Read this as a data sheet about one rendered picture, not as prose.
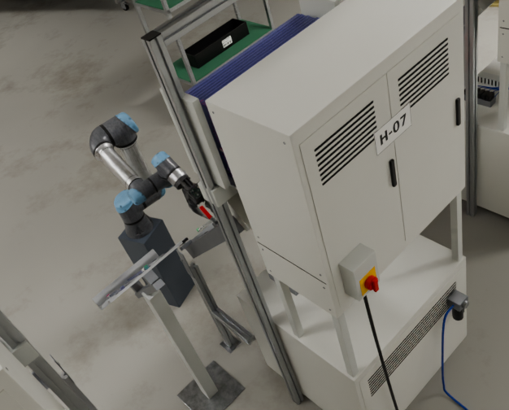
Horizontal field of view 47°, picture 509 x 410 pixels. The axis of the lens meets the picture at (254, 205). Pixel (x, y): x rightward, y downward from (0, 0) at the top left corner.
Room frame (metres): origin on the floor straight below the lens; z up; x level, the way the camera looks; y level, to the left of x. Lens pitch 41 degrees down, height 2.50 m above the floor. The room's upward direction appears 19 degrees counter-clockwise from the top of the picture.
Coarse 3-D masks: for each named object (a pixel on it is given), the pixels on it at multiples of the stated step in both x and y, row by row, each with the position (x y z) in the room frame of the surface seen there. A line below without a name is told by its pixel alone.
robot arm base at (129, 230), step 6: (144, 216) 2.33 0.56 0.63; (138, 222) 2.30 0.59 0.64; (144, 222) 2.31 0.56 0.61; (150, 222) 2.33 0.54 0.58; (126, 228) 2.32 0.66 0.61; (132, 228) 2.29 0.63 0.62; (138, 228) 2.29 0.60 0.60; (144, 228) 2.29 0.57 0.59; (150, 228) 2.31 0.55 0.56; (132, 234) 2.29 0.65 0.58; (138, 234) 2.28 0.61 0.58; (144, 234) 2.28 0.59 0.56
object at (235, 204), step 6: (234, 198) 1.48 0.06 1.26; (240, 198) 1.48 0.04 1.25; (228, 204) 1.47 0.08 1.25; (234, 204) 1.46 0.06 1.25; (240, 204) 1.46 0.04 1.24; (234, 210) 1.45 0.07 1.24; (240, 210) 1.45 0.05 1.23; (234, 216) 1.46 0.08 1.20; (240, 216) 1.43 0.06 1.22; (246, 216) 1.43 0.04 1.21; (240, 222) 1.44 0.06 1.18; (246, 222) 1.42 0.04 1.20; (246, 228) 1.42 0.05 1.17
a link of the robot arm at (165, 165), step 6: (156, 156) 2.00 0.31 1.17; (162, 156) 1.99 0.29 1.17; (168, 156) 2.00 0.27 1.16; (156, 162) 1.98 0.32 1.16; (162, 162) 1.97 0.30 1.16; (168, 162) 1.97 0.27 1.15; (174, 162) 1.97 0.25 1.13; (156, 168) 1.99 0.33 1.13; (162, 168) 1.95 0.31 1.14; (168, 168) 1.94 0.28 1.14; (174, 168) 1.94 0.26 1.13; (162, 174) 1.96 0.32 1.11; (168, 174) 1.93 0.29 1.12
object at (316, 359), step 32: (416, 256) 1.51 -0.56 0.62; (448, 256) 1.46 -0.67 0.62; (384, 288) 1.41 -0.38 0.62; (416, 288) 1.36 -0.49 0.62; (256, 320) 1.55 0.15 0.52; (288, 320) 1.42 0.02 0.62; (320, 320) 1.37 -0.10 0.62; (352, 320) 1.32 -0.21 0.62; (384, 320) 1.27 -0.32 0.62; (288, 352) 1.41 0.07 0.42; (320, 352) 1.23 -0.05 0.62; (384, 352) 1.16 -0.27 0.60; (320, 384) 1.27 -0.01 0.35; (352, 384) 1.09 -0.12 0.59
